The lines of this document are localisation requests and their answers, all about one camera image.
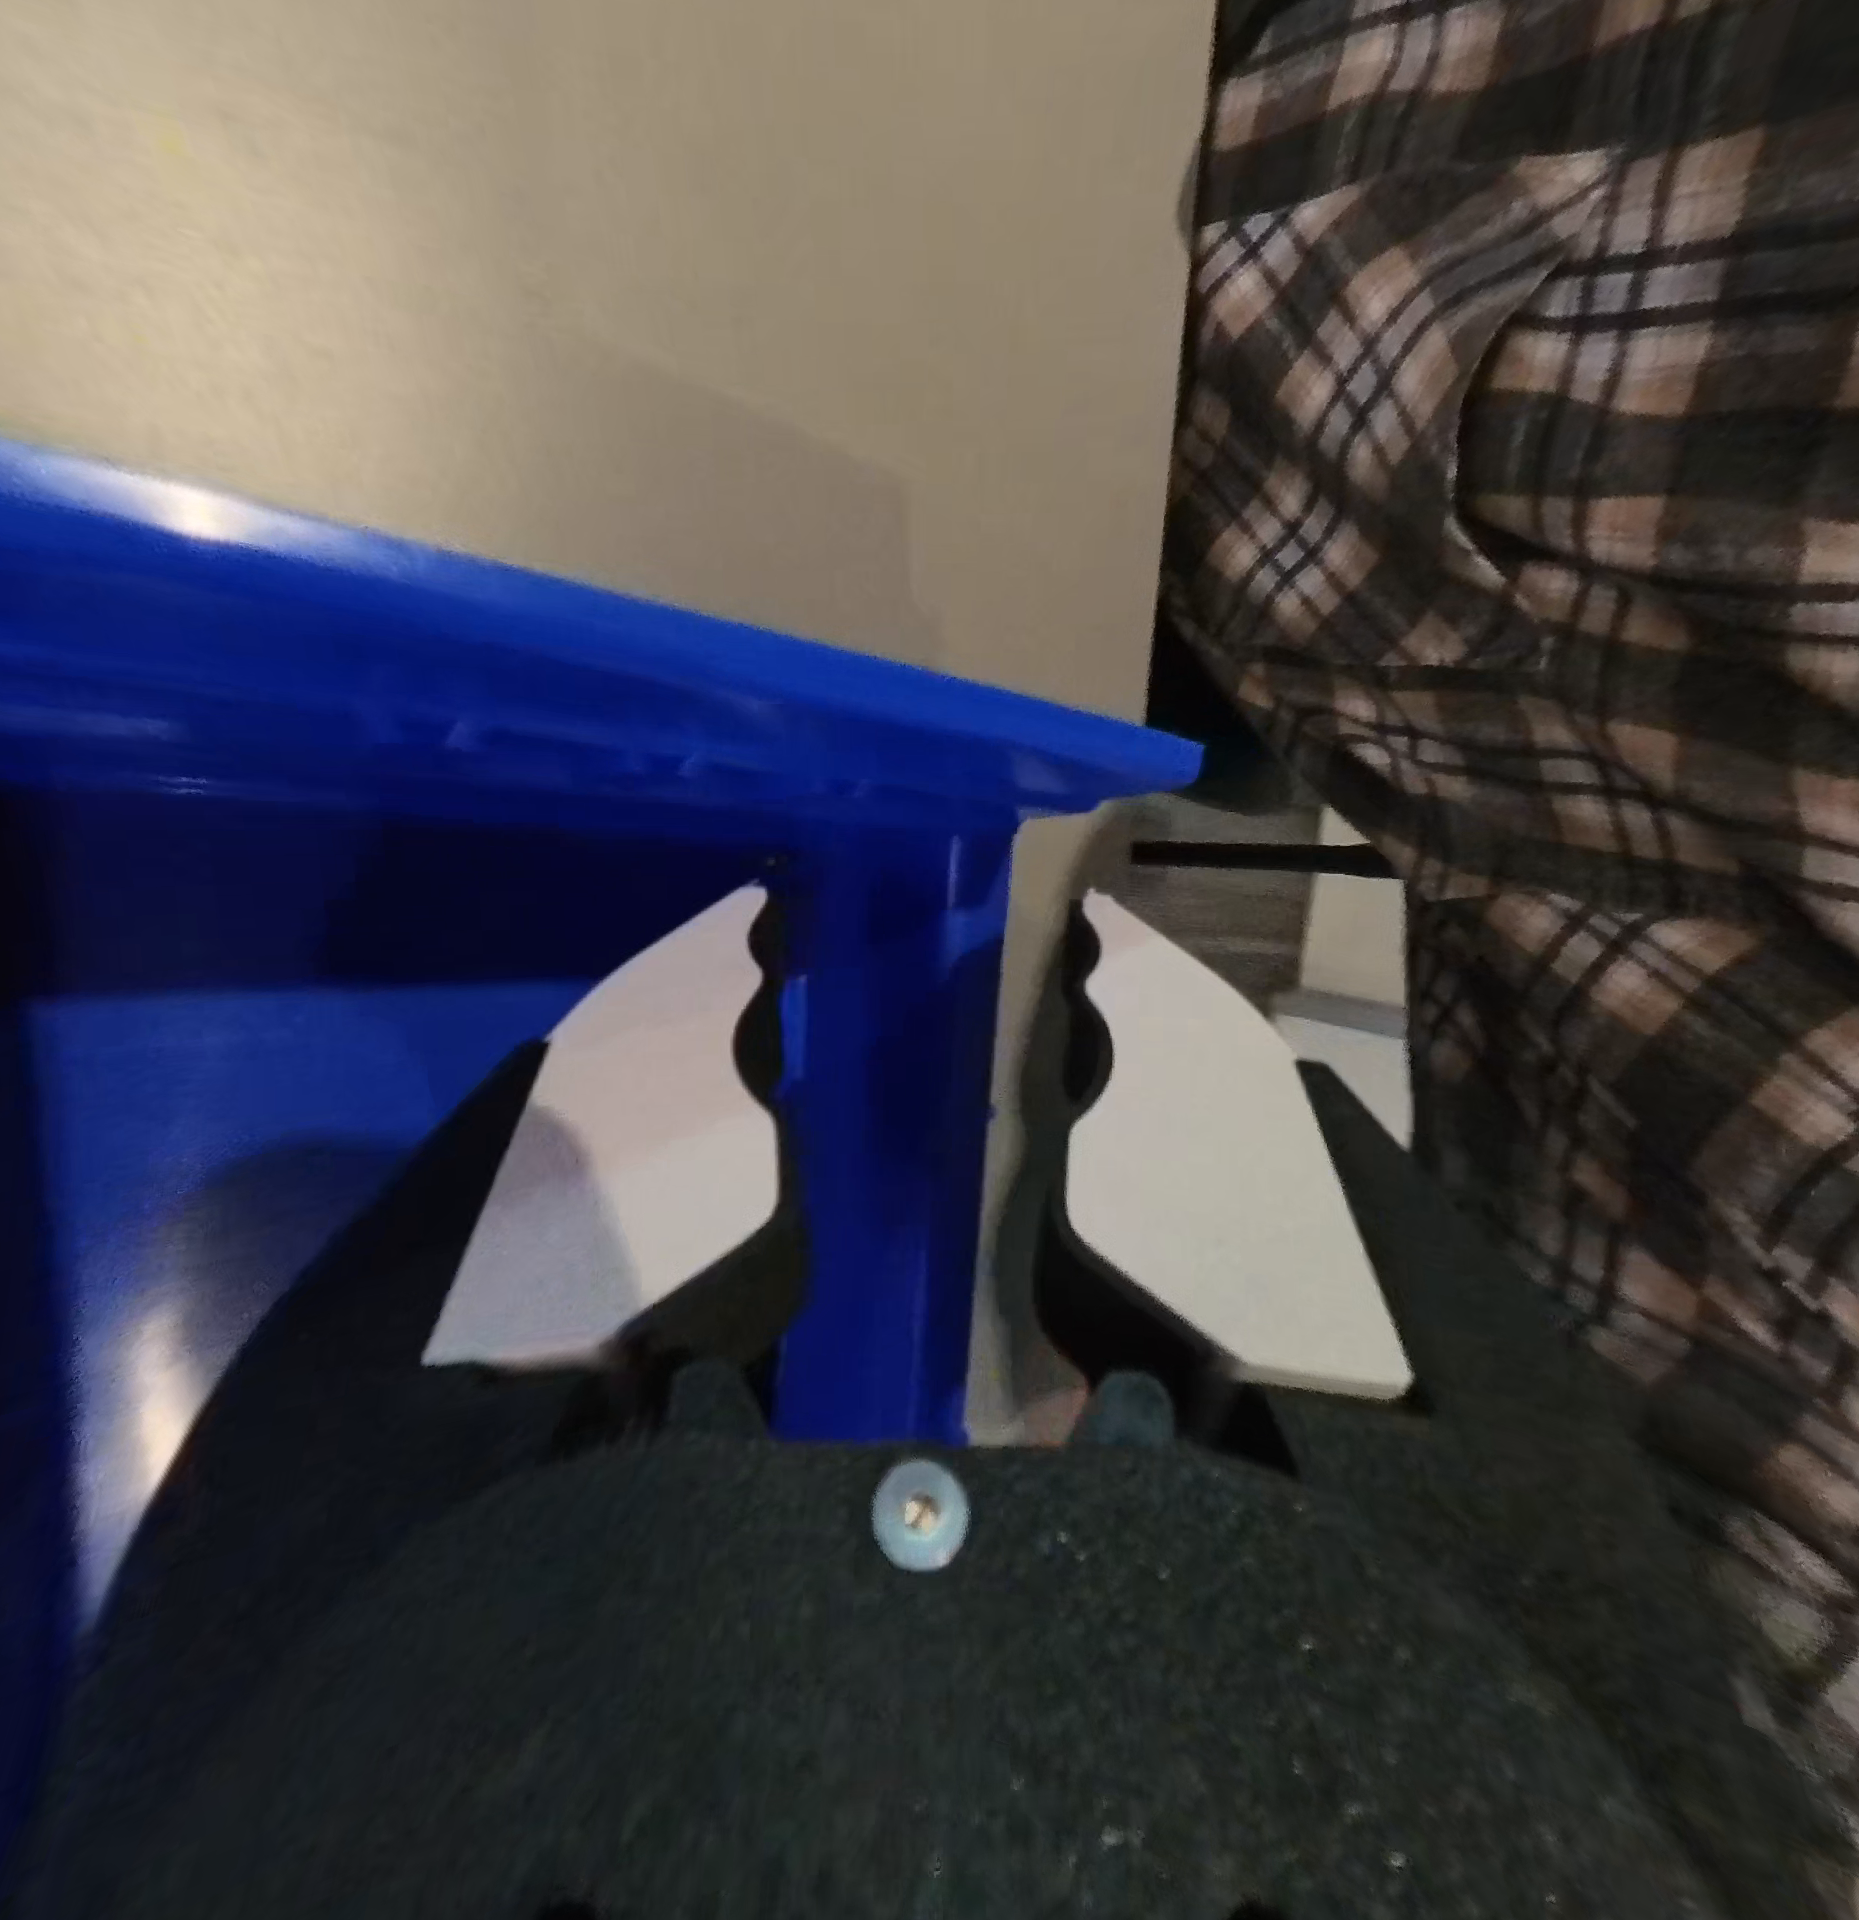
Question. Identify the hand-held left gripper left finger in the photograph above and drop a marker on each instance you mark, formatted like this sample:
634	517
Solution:
599	1171

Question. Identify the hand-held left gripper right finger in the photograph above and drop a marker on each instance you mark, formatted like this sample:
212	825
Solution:
1228	1200

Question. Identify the blue plastic bin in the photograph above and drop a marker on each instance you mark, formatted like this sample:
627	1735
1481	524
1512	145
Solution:
269	676

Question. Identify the person's plaid shirt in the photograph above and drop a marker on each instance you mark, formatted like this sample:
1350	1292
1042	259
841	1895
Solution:
1543	450

